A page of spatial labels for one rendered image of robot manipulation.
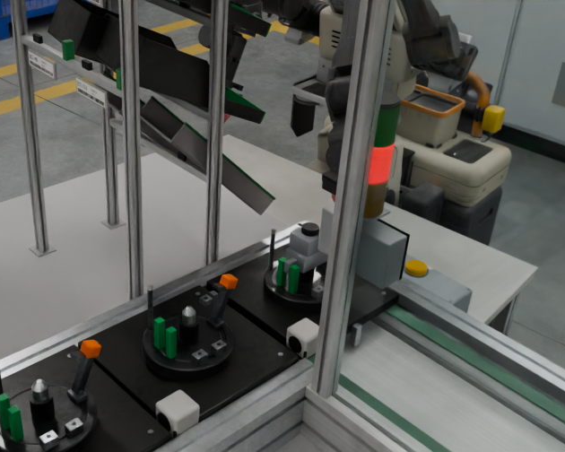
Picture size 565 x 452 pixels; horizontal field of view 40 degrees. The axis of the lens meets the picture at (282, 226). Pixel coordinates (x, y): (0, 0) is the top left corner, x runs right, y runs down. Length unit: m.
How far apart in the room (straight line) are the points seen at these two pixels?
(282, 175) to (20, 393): 1.01
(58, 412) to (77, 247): 0.61
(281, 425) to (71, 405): 0.31
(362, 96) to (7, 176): 3.01
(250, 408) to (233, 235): 0.62
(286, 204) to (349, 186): 0.87
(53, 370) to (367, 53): 0.64
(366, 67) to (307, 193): 1.00
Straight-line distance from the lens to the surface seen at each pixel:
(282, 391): 1.17
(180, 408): 1.10
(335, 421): 1.18
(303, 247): 1.28
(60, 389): 1.14
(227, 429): 1.11
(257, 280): 1.37
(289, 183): 1.91
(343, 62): 1.28
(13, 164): 3.90
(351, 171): 0.95
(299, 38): 2.10
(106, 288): 1.53
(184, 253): 1.63
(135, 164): 1.25
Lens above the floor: 1.76
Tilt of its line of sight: 31 degrees down
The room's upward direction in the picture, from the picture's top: 5 degrees clockwise
